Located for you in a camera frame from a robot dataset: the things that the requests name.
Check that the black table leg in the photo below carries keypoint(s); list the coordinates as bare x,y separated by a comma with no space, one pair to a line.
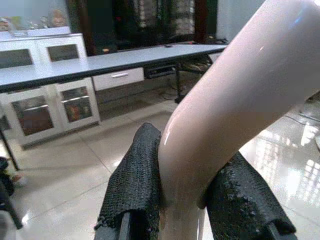
178,83

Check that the long grey table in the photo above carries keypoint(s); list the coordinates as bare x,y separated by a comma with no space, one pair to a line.
105,63

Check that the dark wooden doorway frame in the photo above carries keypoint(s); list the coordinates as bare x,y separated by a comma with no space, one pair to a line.
87,25

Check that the white cabinet with glass doors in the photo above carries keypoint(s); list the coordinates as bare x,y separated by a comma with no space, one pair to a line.
53,110

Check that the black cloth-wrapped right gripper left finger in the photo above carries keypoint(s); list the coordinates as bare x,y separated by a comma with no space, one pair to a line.
132,180

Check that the white upper cabinet with windows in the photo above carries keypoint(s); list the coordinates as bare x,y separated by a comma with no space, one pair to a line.
42,51

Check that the black chair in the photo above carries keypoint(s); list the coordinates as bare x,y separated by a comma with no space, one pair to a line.
6,190

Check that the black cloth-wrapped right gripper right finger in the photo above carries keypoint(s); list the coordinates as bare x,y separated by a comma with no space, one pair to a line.
240,200

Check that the black keyboard tray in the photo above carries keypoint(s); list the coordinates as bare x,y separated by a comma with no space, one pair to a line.
160,71

